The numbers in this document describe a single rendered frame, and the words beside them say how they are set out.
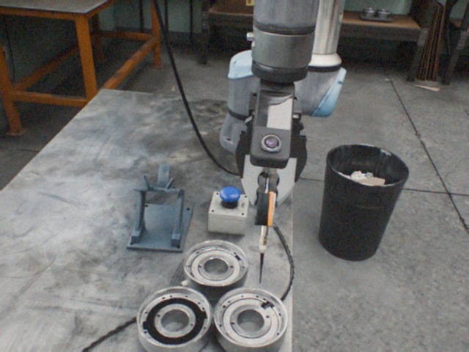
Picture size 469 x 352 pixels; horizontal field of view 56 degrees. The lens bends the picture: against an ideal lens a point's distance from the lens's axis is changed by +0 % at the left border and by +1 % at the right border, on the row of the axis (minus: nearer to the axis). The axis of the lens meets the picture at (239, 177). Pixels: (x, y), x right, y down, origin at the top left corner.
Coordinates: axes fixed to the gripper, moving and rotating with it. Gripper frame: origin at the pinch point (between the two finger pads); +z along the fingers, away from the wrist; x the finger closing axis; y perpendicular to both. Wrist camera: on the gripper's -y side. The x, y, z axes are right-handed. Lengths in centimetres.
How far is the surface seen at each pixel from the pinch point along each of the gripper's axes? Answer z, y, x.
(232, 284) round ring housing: 13.1, -4.5, 4.0
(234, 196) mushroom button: 9.5, 13.7, 4.9
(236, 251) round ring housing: 13.7, 3.5, 3.9
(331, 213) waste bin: 75, 97, -34
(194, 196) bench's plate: 16.8, 22.8, 13.7
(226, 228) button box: 15.5, 11.5, 6.2
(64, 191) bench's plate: 16.8, 21.2, 40.6
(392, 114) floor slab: 97, 254, -103
